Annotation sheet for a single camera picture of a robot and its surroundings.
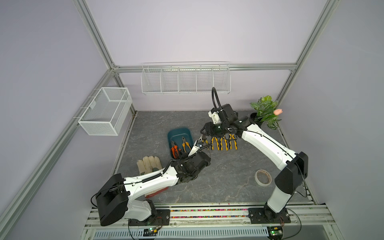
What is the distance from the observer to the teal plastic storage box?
40.1 inches

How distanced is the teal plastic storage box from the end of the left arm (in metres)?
0.38

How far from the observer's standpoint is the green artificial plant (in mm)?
845

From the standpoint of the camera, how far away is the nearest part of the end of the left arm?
56 centimetres

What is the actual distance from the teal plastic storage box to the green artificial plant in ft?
1.49

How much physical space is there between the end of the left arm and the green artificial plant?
0.46 meters
